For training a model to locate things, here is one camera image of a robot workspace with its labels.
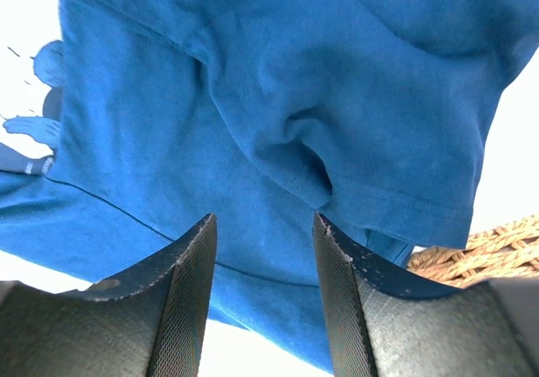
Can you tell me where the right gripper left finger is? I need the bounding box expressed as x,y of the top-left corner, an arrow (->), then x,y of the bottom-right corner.
1,215 -> 216,376

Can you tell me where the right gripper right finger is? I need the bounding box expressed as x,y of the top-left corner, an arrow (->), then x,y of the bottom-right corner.
313,215 -> 538,376

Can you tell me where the blue t shirt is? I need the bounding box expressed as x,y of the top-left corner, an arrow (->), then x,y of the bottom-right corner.
1,0 -> 538,371

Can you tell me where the wicker basket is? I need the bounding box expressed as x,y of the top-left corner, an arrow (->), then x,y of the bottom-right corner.
408,215 -> 538,289

